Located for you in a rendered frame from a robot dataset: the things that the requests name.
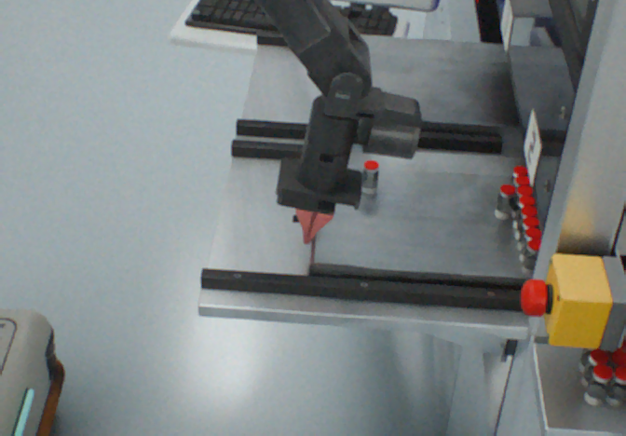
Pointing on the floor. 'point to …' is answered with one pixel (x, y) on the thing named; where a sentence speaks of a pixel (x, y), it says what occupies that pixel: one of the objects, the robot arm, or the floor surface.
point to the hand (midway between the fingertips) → (307, 236)
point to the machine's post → (581, 183)
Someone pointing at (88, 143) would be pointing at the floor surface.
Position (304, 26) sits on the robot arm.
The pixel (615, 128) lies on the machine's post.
